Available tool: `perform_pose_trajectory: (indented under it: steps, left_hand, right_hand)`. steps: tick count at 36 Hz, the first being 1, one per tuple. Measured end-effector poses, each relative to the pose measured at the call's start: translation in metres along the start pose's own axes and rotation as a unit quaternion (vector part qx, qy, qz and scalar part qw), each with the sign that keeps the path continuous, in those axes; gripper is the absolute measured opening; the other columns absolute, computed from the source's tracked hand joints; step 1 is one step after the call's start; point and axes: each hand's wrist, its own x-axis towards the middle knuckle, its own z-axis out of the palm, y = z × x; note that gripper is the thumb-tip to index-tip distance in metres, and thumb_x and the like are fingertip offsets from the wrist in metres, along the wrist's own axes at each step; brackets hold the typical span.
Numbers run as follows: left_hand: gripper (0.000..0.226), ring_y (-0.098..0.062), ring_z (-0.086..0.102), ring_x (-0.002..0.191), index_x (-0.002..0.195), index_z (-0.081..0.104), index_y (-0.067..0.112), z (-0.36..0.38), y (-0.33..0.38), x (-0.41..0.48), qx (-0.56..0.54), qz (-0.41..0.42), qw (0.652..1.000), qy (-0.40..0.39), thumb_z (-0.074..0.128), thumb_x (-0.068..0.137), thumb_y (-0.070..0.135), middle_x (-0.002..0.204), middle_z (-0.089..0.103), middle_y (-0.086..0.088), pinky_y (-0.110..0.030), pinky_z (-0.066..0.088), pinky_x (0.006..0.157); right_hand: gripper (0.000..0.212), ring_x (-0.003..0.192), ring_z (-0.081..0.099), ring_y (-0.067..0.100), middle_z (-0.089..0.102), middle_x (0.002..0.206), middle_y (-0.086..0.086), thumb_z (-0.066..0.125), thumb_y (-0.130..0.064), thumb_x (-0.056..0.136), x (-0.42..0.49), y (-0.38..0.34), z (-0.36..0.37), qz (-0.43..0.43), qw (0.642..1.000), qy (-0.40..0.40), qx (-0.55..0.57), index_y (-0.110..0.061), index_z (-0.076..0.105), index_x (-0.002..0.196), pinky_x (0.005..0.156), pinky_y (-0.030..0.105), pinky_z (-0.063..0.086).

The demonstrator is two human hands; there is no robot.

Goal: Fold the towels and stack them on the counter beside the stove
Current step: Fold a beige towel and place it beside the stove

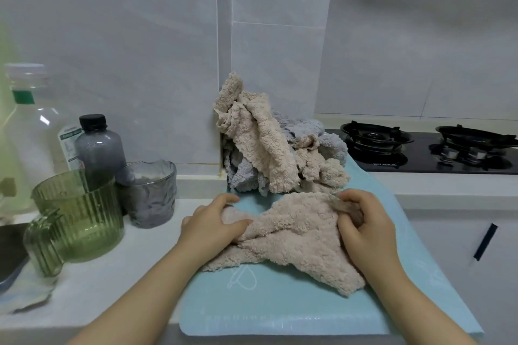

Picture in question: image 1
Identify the person's right hand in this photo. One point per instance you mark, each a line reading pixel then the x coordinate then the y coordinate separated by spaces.
pixel 372 235

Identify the person's left hand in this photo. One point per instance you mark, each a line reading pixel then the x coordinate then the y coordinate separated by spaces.
pixel 202 227

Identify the person's left fingers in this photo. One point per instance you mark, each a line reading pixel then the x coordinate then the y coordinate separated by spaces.
pixel 236 228

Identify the person's right fingers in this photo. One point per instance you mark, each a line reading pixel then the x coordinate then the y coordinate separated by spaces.
pixel 349 195

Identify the beige fluffy towel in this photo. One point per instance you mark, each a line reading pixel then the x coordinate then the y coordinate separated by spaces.
pixel 259 138
pixel 295 235

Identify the person's left forearm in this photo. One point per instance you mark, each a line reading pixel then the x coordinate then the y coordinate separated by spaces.
pixel 137 304

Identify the person's right forearm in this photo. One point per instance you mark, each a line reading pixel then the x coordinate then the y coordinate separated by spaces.
pixel 417 308

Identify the grey-blue fluffy towel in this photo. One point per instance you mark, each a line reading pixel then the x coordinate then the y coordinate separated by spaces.
pixel 243 175
pixel 323 144

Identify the black burner grate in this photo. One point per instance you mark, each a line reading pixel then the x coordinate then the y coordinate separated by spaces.
pixel 473 142
pixel 374 136

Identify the black glass gas stove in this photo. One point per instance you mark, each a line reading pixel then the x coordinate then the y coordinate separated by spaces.
pixel 421 154

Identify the light teal mat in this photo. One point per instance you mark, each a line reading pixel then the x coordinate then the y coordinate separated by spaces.
pixel 263 308

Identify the crumpled beige fluffy towel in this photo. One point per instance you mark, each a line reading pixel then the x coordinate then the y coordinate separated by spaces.
pixel 259 138

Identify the grey textured glass cup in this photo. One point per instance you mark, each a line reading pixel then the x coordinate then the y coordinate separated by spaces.
pixel 147 199

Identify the large green ribbed glass cup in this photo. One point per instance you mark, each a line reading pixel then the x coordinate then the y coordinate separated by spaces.
pixel 87 223

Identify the dark grey bottle black cap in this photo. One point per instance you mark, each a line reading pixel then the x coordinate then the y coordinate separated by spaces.
pixel 101 154

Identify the white cabinet door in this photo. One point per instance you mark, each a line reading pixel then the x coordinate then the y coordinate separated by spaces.
pixel 465 296

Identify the small green ribbed glass cup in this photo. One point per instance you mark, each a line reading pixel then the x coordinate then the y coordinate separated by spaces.
pixel 40 247

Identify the large clear plastic bottle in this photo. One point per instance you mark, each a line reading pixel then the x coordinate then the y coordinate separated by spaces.
pixel 36 142

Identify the dark sink basin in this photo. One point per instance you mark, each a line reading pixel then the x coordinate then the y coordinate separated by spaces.
pixel 10 251

